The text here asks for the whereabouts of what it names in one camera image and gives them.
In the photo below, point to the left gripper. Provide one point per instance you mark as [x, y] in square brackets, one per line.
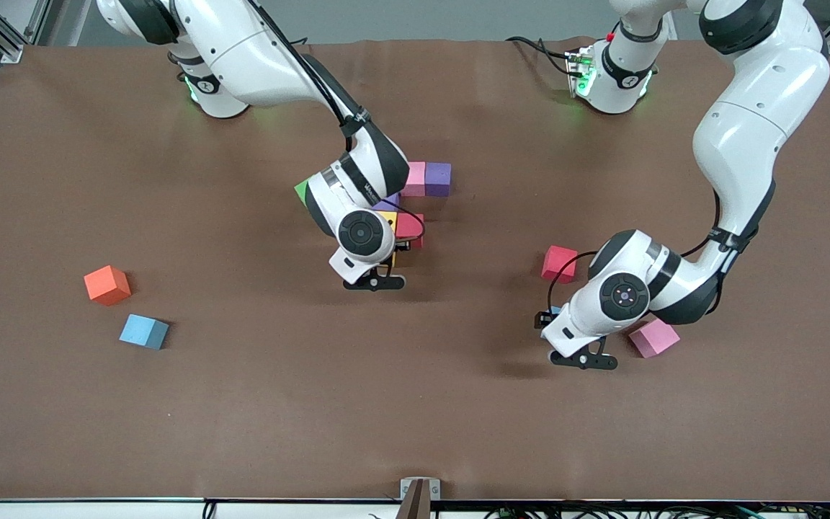
[542, 319]

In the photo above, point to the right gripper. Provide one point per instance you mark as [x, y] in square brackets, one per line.
[401, 246]

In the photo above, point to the red foam cube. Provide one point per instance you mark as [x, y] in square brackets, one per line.
[411, 225]
[558, 263]

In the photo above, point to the yellow foam cube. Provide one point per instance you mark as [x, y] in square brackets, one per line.
[388, 218]

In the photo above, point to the purple foam cube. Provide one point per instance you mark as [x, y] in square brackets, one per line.
[438, 179]
[388, 203]

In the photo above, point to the pink foam cube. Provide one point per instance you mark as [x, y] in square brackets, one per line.
[656, 339]
[416, 179]

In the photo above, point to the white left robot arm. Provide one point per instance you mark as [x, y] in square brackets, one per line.
[753, 108]

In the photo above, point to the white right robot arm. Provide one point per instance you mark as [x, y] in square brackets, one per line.
[256, 50]

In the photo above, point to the green foam cube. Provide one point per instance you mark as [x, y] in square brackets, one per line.
[302, 191]

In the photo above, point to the brown table mat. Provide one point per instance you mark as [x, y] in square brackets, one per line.
[386, 418]

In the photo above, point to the orange foam cube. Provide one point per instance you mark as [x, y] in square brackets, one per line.
[106, 285]

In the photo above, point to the grey metal bracket with post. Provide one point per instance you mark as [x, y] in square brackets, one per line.
[408, 490]

